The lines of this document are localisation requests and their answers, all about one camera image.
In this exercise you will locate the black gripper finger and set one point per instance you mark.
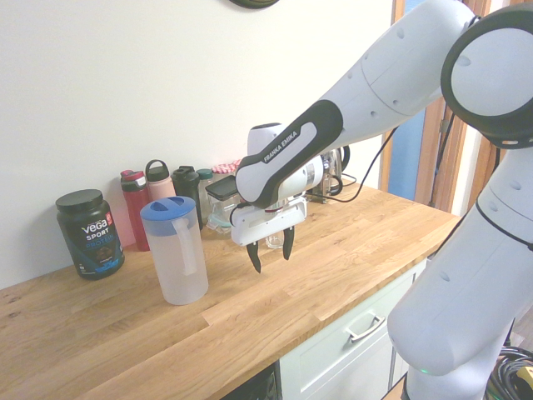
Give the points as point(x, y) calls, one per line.
point(288, 243)
point(255, 256)

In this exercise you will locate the black round wall object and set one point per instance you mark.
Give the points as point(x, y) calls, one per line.
point(254, 2)

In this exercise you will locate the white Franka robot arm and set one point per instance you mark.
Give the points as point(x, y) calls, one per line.
point(416, 62)

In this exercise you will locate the glass container with teal lid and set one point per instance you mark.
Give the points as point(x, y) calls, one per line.
point(220, 214)

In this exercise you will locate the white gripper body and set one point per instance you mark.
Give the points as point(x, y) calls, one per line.
point(266, 225)

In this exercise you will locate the black Vega protein tub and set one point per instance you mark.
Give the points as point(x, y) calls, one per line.
point(89, 237)

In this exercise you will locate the glass electric kettle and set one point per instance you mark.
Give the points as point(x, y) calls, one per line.
point(333, 171)

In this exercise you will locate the clear bottle with teal lid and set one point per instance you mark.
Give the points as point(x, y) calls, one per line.
point(205, 187)

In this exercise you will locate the wooden door frame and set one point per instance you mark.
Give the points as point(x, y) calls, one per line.
point(447, 137)

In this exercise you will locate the small clear glass jar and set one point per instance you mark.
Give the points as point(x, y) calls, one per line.
point(275, 241)

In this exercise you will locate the jar with red checked lid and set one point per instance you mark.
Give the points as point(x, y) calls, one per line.
point(225, 170)

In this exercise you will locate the pale green cabinet drawer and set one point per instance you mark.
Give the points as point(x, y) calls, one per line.
point(354, 346)

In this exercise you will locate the black shaker bottle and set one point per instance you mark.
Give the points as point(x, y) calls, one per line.
point(186, 187)

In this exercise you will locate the red water bottle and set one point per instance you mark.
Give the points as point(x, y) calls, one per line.
point(135, 208)

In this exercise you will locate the pink bottle with black lid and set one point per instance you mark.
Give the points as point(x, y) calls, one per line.
point(159, 183)

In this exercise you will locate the blue plastic lid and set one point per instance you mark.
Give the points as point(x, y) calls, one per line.
point(177, 258)

